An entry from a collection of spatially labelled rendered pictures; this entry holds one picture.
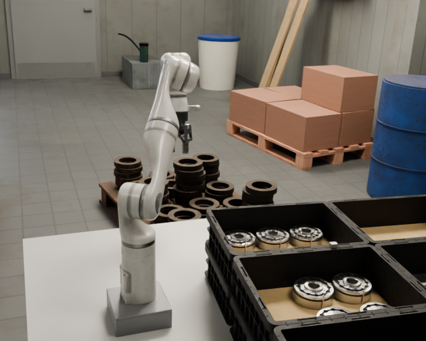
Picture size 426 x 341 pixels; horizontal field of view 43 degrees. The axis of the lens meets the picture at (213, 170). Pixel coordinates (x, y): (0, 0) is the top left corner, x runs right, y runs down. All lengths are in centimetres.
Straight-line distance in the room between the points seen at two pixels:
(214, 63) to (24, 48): 286
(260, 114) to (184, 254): 358
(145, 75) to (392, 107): 456
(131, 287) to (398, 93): 301
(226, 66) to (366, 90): 325
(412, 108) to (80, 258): 285
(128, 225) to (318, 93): 400
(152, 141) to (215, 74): 657
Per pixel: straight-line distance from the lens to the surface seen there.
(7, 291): 310
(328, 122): 495
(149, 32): 899
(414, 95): 410
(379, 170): 433
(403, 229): 193
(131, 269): 147
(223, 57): 796
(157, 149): 144
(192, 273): 177
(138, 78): 795
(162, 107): 151
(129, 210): 139
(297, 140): 489
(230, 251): 142
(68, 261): 186
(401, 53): 512
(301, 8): 635
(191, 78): 159
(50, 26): 871
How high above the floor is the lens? 160
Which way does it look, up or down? 20 degrees down
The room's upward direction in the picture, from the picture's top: 2 degrees clockwise
